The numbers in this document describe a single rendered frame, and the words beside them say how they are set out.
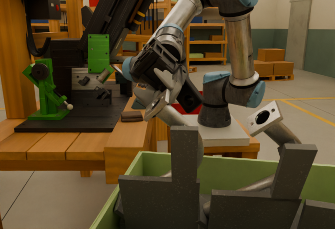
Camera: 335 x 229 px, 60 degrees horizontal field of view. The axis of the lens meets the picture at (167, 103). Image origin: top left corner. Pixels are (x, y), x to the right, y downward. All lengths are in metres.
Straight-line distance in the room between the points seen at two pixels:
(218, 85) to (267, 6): 10.53
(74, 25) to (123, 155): 1.58
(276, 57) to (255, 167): 7.39
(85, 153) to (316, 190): 0.74
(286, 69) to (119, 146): 7.07
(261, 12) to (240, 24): 10.57
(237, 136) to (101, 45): 0.88
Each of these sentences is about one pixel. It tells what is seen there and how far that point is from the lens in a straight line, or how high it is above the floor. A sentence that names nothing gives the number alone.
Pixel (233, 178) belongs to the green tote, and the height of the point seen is 0.90.
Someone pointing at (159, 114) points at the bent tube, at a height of 1.17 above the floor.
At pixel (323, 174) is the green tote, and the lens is 0.89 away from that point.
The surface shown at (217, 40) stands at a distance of 10.48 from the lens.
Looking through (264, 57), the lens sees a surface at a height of 0.56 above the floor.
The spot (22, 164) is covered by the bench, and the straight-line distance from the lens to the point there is 1.29.
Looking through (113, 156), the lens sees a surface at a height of 0.86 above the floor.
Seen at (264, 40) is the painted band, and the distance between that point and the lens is 11.68.
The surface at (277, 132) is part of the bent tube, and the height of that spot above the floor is 1.16.
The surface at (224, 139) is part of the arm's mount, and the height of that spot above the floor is 0.88.
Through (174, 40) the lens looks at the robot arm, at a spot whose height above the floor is 1.28.
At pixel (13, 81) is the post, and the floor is 1.06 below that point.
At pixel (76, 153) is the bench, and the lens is 1.10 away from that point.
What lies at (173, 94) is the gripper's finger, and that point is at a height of 1.20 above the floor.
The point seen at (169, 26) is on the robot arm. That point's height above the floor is 1.31.
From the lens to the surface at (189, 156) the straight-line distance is 0.50.
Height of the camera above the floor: 1.31
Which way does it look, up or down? 15 degrees down
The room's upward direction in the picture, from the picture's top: straight up
